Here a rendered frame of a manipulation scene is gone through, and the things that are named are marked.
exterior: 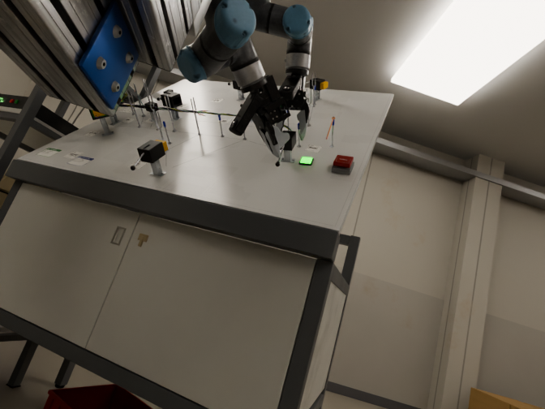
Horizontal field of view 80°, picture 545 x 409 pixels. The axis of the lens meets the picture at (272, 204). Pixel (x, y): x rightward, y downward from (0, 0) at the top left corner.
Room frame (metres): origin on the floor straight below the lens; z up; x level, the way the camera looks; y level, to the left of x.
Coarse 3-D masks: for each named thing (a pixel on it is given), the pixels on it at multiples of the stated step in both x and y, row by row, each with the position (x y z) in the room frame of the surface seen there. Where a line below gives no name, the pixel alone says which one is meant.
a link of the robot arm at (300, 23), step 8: (272, 8) 0.72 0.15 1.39; (280, 8) 0.72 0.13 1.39; (288, 8) 0.70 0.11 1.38; (296, 8) 0.69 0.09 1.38; (304, 8) 0.69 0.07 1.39; (272, 16) 0.73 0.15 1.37; (280, 16) 0.72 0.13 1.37; (288, 16) 0.70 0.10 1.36; (296, 16) 0.70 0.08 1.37; (304, 16) 0.70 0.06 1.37; (272, 24) 0.74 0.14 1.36; (280, 24) 0.73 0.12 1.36; (288, 24) 0.71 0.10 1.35; (296, 24) 0.71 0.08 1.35; (304, 24) 0.71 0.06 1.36; (272, 32) 0.76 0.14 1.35; (280, 32) 0.75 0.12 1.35; (288, 32) 0.73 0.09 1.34; (296, 32) 0.72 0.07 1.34; (304, 32) 0.73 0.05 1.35; (288, 40) 0.81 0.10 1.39; (296, 40) 0.77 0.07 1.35; (304, 40) 0.78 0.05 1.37
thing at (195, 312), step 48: (144, 240) 0.96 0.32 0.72; (192, 240) 0.91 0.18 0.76; (240, 240) 0.86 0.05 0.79; (144, 288) 0.95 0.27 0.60; (192, 288) 0.90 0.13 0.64; (240, 288) 0.85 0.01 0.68; (288, 288) 0.81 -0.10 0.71; (96, 336) 0.98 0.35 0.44; (144, 336) 0.93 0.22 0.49; (192, 336) 0.88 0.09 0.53; (240, 336) 0.84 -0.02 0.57; (288, 336) 0.80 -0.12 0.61; (192, 384) 0.87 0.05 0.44; (240, 384) 0.82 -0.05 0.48
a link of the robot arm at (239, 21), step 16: (224, 0) 0.48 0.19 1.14; (240, 0) 0.49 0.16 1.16; (208, 16) 0.52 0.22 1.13; (224, 16) 0.49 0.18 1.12; (240, 16) 0.50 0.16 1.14; (208, 32) 0.54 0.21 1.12; (224, 32) 0.51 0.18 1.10; (240, 32) 0.50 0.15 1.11; (208, 48) 0.57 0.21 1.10; (224, 48) 0.55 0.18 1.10
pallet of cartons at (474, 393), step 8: (472, 392) 2.90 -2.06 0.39; (480, 392) 2.83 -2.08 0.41; (488, 392) 2.93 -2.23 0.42; (472, 400) 2.89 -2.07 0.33; (480, 400) 2.82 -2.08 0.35; (488, 400) 2.75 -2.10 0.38; (496, 400) 2.68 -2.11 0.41; (504, 400) 2.70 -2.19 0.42; (512, 400) 2.87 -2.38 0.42; (472, 408) 2.88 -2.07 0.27; (480, 408) 2.81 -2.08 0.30; (488, 408) 2.74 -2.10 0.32; (496, 408) 2.68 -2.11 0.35; (504, 408) 2.61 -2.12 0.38; (512, 408) 2.56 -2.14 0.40; (520, 408) 2.50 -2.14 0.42; (528, 408) 2.65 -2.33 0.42; (536, 408) 2.83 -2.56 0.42; (544, 408) 3.03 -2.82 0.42
